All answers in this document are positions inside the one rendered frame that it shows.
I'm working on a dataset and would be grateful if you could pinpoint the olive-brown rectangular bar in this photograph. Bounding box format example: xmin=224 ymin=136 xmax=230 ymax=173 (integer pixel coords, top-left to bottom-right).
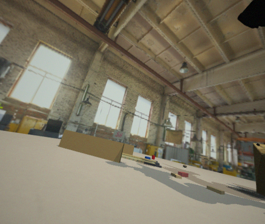
xmin=207 ymin=186 xmax=224 ymax=195

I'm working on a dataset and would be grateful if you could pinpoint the pink rectangular block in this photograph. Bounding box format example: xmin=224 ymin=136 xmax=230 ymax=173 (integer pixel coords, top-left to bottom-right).
xmin=178 ymin=172 xmax=188 ymax=177

